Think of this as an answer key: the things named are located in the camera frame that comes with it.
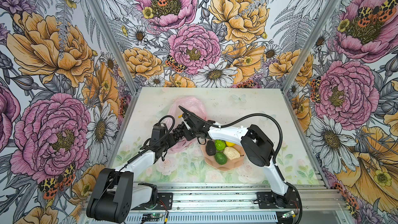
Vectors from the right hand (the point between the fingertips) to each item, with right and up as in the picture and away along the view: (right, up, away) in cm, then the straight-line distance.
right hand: (188, 136), depth 93 cm
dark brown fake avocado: (+13, -5, -8) cm, 16 cm away
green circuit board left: (-13, -31, -22) cm, 40 cm away
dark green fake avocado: (+18, -9, -12) cm, 23 cm away
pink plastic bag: (+4, +18, +8) cm, 20 cm away
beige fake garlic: (+24, -7, -10) cm, 27 cm away
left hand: (-8, -3, -2) cm, 9 cm away
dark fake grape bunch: (-6, +3, 0) cm, 6 cm away
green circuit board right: (+48, -31, -22) cm, 61 cm away
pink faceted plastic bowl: (+23, -13, -10) cm, 28 cm away
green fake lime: (+18, -3, -8) cm, 20 cm away
